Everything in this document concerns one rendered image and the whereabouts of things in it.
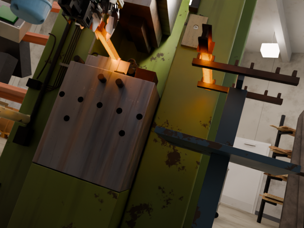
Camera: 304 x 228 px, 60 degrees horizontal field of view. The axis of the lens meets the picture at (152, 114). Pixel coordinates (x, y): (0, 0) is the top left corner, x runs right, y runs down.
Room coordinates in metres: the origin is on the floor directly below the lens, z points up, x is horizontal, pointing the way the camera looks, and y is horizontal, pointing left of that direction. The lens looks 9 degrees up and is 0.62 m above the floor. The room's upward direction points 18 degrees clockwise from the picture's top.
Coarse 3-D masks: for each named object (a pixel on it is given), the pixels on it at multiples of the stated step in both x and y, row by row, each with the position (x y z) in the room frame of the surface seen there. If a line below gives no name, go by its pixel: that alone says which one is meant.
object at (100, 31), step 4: (100, 24) 0.87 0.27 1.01; (104, 24) 0.88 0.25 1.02; (96, 28) 0.87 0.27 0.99; (100, 28) 0.87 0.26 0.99; (96, 32) 0.91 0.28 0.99; (100, 32) 0.90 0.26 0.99; (104, 32) 0.92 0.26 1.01; (100, 36) 0.93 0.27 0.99; (104, 36) 0.93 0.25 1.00; (100, 40) 0.97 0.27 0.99; (104, 40) 0.96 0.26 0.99; (108, 40) 0.97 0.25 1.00; (104, 44) 1.00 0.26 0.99; (108, 44) 0.98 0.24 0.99; (112, 44) 1.02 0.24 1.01; (108, 48) 1.03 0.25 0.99; (112, 48) 1.03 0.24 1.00; (108, 52) 1.07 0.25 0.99; (112, 52) 1.05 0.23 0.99; (116, 52) 1.09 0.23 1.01; (112, 56) 1.10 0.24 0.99; (116, 56) 1.10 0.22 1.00; (116, 60) 1.13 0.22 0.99
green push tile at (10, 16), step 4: (0, 8) 1.04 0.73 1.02; (4, 8) 1.04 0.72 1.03; (8, 8) 1.05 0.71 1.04; (0, 12) 1.03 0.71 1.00; (4, 12) 1.03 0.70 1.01; (8, 12) 1.04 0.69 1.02; (12, 12) 1.05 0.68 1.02; (0, 16) 1.02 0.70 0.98; (4, 16) 1.03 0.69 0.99; (8, 16) 1.03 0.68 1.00; (12, 16) 1.04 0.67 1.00; (16, 16) 1.05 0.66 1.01; (8, 20) 1.03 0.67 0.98; (12, 20) 1.03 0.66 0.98
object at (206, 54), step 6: (204, 24) 0.65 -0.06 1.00; (204, 30) 0.65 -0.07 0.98; (210, 30) 0.67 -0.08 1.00; (204, 36) 0.65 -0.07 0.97; (210, 36) 0.70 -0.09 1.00; (204, 42) 0.66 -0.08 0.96; (210, 42) 0.72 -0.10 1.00; (198, 48) 0.73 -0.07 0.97; (204, 48) 0.70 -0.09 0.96; (210, 48) 0.72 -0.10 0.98; (204, 54) 0.76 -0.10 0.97; (210, 54) 0.77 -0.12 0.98; (210, 60) 0.80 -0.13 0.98; (204, 72) 0.90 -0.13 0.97; (210, 72) 0.89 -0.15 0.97; (204, 78) 0.96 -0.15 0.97; (210, 78) 0.94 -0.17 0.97
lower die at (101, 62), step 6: (90, 60) 1.14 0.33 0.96; (96, 60) 1.14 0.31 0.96; (102, 60) 1.13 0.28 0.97; (108, 60) 1.13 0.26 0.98; (114, 60) 1.12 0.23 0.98; (120, 60) 1.12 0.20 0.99; (96, 66) 1.13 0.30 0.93; (102, 66) 1.13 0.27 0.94; (108, 66) 1.13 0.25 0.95; (114, 66) 1.12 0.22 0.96; (120, 66) 1.12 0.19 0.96; (126, 66) 1.11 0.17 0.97; (132, 66) 1.15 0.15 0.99; (126, 72) 1.11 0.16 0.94
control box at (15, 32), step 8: (0, 0) 1.06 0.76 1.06; (0, 24) 1.03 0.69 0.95; (8, 24) 1.03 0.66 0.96; (16, 24) 1.04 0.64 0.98; (24, 24) 1.07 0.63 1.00; (0, 32) 1.06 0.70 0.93; (8, 32) 1.06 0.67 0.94; (16, 32) 1.05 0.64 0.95; (24, 32) 1.11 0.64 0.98; (16, 40) 1.09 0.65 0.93
